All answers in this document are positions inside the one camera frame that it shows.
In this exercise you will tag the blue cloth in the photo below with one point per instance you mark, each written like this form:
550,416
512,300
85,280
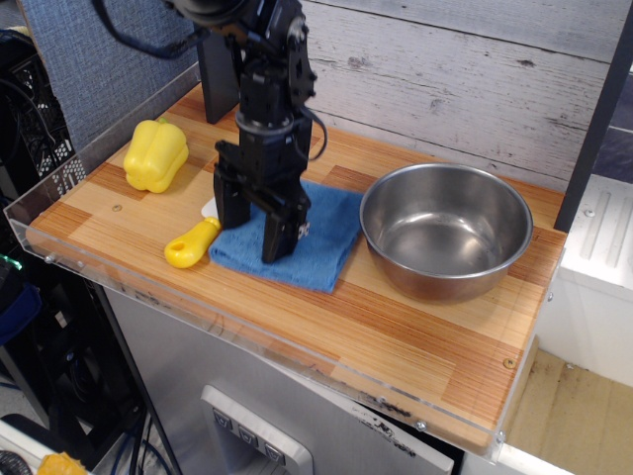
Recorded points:
319,256

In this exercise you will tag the black plastic crate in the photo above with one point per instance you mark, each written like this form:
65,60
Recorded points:
34,136

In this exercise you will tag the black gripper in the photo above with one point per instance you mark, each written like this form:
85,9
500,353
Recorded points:
264,169

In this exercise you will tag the blue fabric panel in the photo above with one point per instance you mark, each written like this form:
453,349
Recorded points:
102,85

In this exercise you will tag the yellow handled toy knife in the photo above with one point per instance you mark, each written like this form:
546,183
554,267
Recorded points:
188,249

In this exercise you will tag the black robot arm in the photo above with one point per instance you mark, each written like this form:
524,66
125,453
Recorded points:
269,51

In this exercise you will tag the yellow object at bottom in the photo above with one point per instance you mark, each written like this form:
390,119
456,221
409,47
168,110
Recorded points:
61,464

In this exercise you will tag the clear acrylic table guard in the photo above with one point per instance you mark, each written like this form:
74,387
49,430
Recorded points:
451,369

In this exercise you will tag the white ridged appliance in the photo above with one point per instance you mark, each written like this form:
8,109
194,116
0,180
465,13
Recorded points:
587,317

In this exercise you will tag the stainless steel cabinet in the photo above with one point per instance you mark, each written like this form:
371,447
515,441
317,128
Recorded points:
176,361

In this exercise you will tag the grey dispenser button panel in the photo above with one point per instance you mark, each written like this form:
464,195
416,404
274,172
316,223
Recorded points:
278,447

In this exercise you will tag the dark grey right post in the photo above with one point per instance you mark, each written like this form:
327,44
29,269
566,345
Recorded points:
614,82

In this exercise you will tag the yellow toy bell pepper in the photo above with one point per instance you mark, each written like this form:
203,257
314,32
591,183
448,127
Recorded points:
157,151

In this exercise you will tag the metal bowl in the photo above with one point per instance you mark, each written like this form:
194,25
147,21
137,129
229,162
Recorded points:
443,232

